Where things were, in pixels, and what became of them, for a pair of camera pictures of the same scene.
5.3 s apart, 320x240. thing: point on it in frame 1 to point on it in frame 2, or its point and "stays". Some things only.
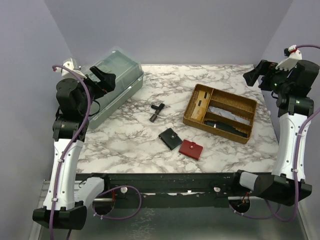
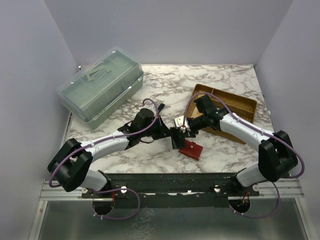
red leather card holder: (191, 149) stays
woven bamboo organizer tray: (220, 113) stays
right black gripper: (266, 68) to (192, 133)
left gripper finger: (107, 80) to (178, 138)
